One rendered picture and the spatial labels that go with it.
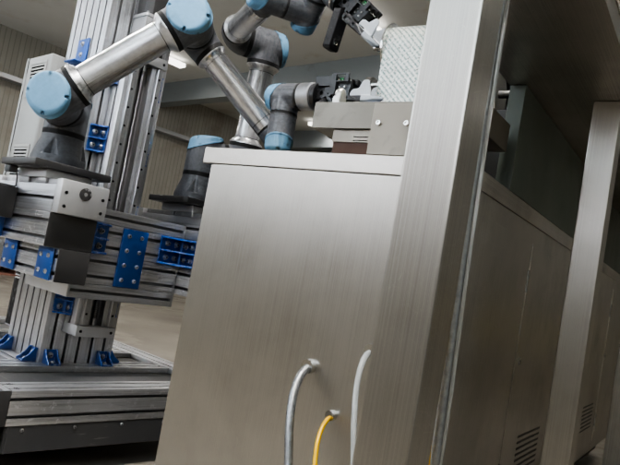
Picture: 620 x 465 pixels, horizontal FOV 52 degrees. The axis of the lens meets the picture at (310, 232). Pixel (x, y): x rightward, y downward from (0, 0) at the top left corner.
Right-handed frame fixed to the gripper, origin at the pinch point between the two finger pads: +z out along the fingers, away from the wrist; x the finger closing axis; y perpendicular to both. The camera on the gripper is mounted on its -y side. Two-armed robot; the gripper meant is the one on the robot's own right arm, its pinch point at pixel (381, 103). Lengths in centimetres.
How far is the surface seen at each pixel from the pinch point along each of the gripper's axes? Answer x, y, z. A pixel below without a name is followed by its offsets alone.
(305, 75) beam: 483, 199, -383
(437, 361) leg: -74, -51, 53
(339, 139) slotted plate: -19.0, -14.5, 1.9
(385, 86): -0.3, 4.5, 0.4
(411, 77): -0.2, 6.5, 7.4
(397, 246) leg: -77, -41, 48
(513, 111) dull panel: 1.5, -1.3, 32.7
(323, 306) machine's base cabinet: -26, -51, 9
